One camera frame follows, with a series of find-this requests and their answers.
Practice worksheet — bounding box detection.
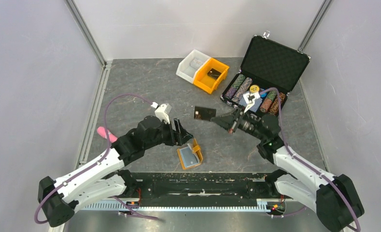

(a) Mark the blue playing card deck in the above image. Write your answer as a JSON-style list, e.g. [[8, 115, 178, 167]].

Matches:
[[238, 92, 263, 113]]

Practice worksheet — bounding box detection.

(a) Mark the clear item in white bin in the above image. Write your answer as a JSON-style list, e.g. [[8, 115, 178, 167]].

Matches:
[[189, 58, 204, 70]]

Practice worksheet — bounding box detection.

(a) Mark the blue dealer button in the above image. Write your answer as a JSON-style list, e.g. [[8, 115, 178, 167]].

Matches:
[[259, 91, 267, 99]]

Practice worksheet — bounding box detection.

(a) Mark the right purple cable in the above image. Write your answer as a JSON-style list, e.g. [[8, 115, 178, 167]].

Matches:
[[259, 87, 361, 232]]

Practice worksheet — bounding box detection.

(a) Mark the dark credit card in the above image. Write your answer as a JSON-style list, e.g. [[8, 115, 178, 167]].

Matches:
[[194, 106, 216, 121]]

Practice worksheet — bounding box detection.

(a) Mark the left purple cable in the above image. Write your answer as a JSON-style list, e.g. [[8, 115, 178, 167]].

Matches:
[[34, 93, 154, 224]]

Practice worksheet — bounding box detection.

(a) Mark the dark card in yellow bin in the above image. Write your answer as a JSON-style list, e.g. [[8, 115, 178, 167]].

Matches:
[[207, 69, 222, 80]]

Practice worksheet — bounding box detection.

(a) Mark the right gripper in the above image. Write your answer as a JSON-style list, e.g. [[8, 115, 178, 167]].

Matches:
[[211, 103, 266, 140]]

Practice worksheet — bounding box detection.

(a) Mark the white plastic bin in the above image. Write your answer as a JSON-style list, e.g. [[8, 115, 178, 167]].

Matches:
[[176, 49, 211, 84]]

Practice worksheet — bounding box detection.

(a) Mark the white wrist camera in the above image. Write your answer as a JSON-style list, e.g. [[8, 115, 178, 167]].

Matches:
[[243, 92, 261, 113], [151, 102, 172, 124]]

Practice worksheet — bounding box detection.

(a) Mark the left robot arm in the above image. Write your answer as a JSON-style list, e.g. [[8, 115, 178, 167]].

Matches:
[[34, 116, 193, 227]]

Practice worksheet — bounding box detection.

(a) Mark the black poker chip case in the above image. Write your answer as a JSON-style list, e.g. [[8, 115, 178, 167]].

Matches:
[[220, 35, 311, 118]]

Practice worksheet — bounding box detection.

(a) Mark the yellow plastic bin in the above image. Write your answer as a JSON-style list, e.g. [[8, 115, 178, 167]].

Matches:
[[193, 58, 229, 94]]

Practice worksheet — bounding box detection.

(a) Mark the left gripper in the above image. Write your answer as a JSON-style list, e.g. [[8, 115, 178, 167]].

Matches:
[[144, 118, 193, 150]]

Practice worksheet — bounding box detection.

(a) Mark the yellow leather card holder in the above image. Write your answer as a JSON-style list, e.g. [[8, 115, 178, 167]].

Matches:
[[177, 139, 203, 170]]

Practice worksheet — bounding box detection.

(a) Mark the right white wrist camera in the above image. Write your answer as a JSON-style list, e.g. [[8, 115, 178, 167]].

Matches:
[[243, 92, 261, 113]]

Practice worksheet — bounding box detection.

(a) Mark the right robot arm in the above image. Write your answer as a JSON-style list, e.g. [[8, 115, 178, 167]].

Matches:
[[211, 109, 365, 232]]

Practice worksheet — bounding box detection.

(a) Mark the pink cylindrical toy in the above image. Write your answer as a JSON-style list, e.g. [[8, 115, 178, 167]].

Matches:
[[97, 126, 117, 143]]

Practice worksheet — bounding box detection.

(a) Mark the purple cable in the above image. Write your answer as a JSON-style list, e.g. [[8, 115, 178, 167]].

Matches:
[[259, 87, 361, 232], [34, 93, 154, 224]]

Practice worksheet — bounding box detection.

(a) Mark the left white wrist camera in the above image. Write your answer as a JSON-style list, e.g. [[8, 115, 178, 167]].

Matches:
[[151, 102, 172, 124]]

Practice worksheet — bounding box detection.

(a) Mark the yellow dealer button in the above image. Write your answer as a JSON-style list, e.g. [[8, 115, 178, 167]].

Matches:
[[249, 85, 260, 93]]

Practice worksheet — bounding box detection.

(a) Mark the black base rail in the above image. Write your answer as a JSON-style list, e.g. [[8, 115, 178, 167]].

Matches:
[[120, 172, 281, 207]]

